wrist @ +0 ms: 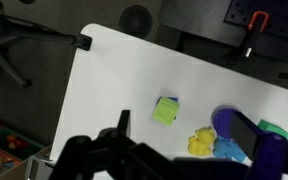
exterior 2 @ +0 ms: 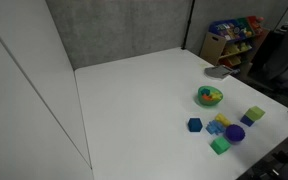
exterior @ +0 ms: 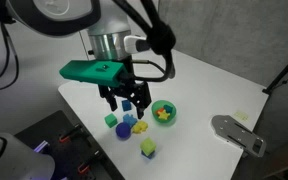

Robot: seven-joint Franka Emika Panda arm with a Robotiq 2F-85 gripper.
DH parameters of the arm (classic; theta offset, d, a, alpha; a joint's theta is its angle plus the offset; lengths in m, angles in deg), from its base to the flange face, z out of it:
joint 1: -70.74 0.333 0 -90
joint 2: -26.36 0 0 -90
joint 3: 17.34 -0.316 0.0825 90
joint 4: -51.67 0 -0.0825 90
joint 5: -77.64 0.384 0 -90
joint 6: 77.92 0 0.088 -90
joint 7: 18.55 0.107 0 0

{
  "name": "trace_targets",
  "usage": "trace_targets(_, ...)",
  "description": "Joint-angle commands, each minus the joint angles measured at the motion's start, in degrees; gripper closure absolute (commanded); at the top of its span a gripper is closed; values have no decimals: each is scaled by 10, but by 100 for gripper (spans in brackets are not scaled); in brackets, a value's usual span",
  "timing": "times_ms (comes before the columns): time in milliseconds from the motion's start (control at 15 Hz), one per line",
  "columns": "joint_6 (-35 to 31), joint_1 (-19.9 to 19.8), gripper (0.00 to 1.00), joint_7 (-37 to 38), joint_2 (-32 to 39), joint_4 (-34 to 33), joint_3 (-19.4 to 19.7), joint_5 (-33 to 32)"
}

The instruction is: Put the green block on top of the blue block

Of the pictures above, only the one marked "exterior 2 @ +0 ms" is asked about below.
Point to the light green translucent block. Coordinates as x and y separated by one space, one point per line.
254 113

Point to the dark teal blue block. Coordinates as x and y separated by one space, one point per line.
195 125

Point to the green cube block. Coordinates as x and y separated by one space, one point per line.
220 145

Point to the royal blue square block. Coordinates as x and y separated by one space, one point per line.
247 121

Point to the green bowl with toys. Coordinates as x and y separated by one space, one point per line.
209 95

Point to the grey folded cloth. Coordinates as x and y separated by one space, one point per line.
218 72

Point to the light blue toy piece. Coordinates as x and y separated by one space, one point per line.
215 127

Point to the yellow toy piece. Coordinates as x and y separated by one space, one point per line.
223 120

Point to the black vertical pole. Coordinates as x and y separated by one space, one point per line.
183 46

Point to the purple ridged ball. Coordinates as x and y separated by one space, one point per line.
235 133

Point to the wooden toy storage shelf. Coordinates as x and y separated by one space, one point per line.
233 42

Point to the black office chair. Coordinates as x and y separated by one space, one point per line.
272 70

